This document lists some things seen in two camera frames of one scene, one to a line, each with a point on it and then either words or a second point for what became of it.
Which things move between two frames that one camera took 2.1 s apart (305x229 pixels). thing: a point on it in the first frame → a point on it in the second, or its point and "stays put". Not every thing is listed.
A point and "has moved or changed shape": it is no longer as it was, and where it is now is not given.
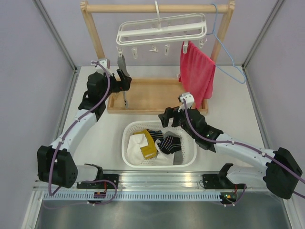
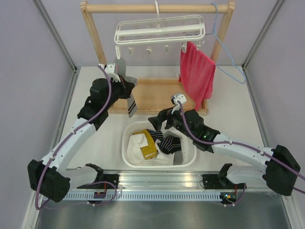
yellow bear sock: [150, 150] stays put
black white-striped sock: [156, 135] stays put
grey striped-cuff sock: [122, 65] has moved or changed shape
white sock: [135, 155] stays put
